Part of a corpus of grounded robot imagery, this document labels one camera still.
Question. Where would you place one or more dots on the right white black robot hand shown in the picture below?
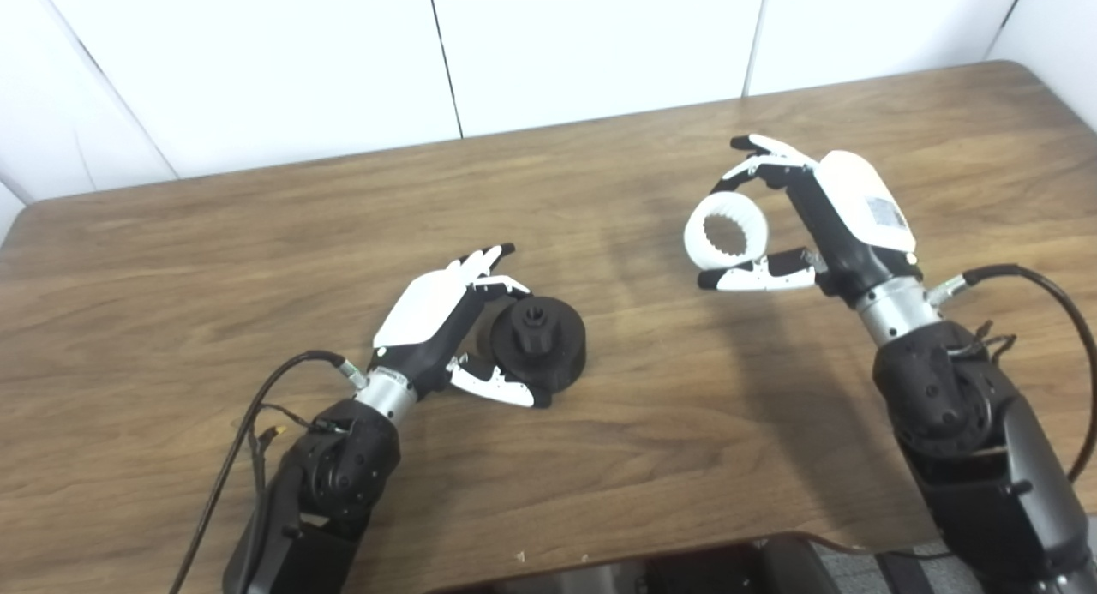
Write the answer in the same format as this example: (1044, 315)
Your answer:
(857, 200)

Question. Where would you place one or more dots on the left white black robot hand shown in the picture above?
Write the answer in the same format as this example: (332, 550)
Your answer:
(424, 307)

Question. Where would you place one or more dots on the round black plastic part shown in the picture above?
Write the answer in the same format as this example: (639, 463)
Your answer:
(557, 345)

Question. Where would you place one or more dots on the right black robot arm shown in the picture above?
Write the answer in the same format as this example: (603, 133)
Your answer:
(960, 422)

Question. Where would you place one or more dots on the black robot torso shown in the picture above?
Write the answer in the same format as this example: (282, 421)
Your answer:
(686, 577)

